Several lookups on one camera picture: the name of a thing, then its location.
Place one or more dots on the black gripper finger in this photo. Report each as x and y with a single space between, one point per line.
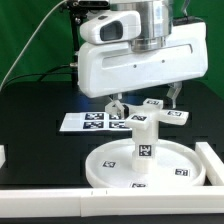
173 92
118 107

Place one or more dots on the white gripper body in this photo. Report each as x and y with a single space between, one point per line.
115 68

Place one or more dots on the white cross-shaped table base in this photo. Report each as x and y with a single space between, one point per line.
149 114

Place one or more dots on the white round table top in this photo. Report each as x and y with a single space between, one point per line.
112 166

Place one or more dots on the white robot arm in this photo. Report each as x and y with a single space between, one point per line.
136 44

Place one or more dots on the white marker tag sheet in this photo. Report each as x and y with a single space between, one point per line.
92 121

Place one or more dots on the white right border bar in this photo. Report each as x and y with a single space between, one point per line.
212 163

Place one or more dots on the white border bar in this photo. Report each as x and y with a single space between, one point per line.
212 163
110 201
2 155

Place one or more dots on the white left border bar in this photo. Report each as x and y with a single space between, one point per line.
2 155

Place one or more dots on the white front border bar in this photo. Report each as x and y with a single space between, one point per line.
110 201

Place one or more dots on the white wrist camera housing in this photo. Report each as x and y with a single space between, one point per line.
111 27

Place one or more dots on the black camera stand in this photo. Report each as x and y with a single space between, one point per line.
78 10

